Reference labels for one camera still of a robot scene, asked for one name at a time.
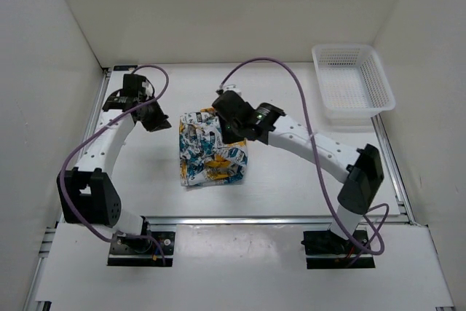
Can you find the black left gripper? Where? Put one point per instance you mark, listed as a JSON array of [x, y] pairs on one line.
[[160, 122]]

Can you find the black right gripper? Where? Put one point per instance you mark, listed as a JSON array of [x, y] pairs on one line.
[[228, 138]]

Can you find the white yellow teal printed shorts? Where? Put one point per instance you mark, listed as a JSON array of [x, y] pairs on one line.
[[205, 160]]

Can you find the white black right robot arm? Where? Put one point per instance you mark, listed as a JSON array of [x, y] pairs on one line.
[[358, 170]]

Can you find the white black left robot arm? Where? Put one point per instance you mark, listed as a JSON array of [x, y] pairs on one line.
[[87, 194]]

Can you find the white perforated plastic basket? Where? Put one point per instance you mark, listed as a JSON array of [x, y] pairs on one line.
[[352, 82]]

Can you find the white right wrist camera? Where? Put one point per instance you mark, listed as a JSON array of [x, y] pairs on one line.
[[228, 87]]

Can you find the aluminium table rail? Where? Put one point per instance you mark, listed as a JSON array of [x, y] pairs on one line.
[[255, 220]]

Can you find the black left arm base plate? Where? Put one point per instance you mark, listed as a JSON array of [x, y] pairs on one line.
[[126, 252]]

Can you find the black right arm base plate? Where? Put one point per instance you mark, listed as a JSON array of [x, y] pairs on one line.
[[320, 256]]

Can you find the aluminium right side rail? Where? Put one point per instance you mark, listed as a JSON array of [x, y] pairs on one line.
[[396, 180]]

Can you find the aluminium left side rail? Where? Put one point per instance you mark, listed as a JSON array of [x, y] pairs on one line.
[[48, 233]]

